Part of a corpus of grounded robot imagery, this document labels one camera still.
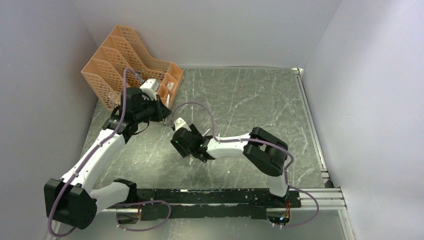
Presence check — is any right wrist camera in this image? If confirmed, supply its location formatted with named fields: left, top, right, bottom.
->
left=171, top=117, right=191, bottom=132

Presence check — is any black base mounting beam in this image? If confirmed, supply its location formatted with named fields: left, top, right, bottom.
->
left=104, top=187, right=302, bottom=222

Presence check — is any aluminium rail frame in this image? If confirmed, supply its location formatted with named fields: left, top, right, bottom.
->
left=44, top=67, right=357, bottom=240

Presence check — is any peach plastic file organizer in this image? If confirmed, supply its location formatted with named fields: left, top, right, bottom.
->
left=81, top=25, right=184, bottom=111

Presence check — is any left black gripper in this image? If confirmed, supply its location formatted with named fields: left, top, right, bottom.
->
left=134, top=94, right=172, bottom=123

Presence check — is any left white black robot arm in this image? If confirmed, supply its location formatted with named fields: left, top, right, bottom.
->
left=43, top=87, right=172, bottom=235

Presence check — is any white marker pen green tip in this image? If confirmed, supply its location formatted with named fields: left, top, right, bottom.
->
left=163, top=93, right=171, bottom=126

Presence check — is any white staple box upper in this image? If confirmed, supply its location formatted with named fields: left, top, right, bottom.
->
left=166, top=82, right=175, bottom=91

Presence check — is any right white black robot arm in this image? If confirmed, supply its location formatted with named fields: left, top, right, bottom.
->
left=170, top=124, right=291, bottom=207

